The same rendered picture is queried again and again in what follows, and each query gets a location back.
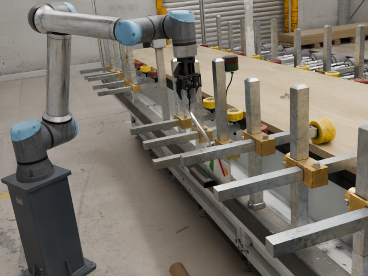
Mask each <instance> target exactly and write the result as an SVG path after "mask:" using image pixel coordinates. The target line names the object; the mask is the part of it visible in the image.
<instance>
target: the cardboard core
mask: <svg viewBox="0 0 368 276"><path fill-rule="evenodd" d="M169 272H170V274H171V276H189V274H188V273H187V271H186V269H185V267H184V266H183V264H182V263H179V262H176V263H174V264H172V265H171V267H170V269H169Z"/></svg>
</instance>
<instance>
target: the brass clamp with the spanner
mask: <svg viewBox="0 0 368 276"><path fill-rule="evenodd" d="M213 141H214V142H215V145H216V146H218V145H225V144H229V142H230V141H232V140H231V139H229V140H224V141H220V140H218V139H217V137H215V138H214V140H213ZM239 157H240V154H237V155H234V156H229V157H225V158H226V159H227V160H230V159H234V158H239Z"/></svg>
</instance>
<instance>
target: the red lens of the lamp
mask: <svg viewBox="0 0 368 276"><path fill-rule="evenodd" d="M222 59H223V60H224V61H225V65H230V64H237V63H238V56H237V57H233V58H223V57H222Z"/></svg>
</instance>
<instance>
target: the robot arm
mask: <svg viewBox="0 0 368 276"><path fill-rule="evenodd" d="M27 19H28V23H29V25H30V26H31V28H32V29H33V30H34V31H36V32H38V33H42V34H47V98H46V110H45V111H44V112H43V113H42V121H41V122H40V121H39V120H35V119H33V120H26V121H23V122H20V123H18V124H15V125H14V126H12V128H11V129H10V135H11V137H10V138H11V141H12V144H13V149H14V153H15V157H16V162H17V169H16V180H17V181H19V182H22V183H31V182H37V181H41V180H44V179H47V178H49V177H51V176H52V175H53V174H54V173H55V168H54V166H53V164H52V163H51V161H50V160H49V158H48V155H47V150H49V149H51V148H54V147H56V146H59V145H62V144H63V143H66V142H69V141H71V140H72V139H74V138H75V137H76V136H77V134H78V123H77V121H76V119H74V116H73V115H72V113H71V112H70V111H69V110H68V106H69V92H70V65H71V38H72V35H78V36H85V37H92V38H99V39H106V40H111V41H117V42H119V43H120V44H122V45H124V46H133V45H136V44H140V43H144V42H149V41H154V40H157V39H172V47H173V53H174V57H175V58H176V59H177V62H179V63H178V65H177V66H176V68H175V70H174V72H173V74H174V77H175V78H177V82H175V83H176V92H177V94H178V96H179V98H180V99H181V101H182V103H183V104H184V106H185V107H186V108H187V109H188V110H189V111H190V110H191V109H192V108H193V106H194V103H196V102H197V101H198V99H197V96H196V93H197V91H198V88H199V87H202V80H201V73H198V72H195V69H194V62H196V57H195V56H196V55H197V47H198V46H197V42H196V30H195V19H194V14H193V12H192V11H190V10H173V11H170V12H169V14H165V15H148V16H145V17H142V18H136V19H131V18H115V17H109V16H99V15H89V14H80V13H77V11H76V10H75V8H74V6H73V5H72V4H70V3H68V2H57V3H46V4H38V5H35V6H34V7H32V8H31V9H30V11H29V13H28V16H27ZM199 78H200V82H199ZM187 89H188V94H189V99H188V98H187V91H186V90H187ZM188 100H189V101H188Z"/></svg>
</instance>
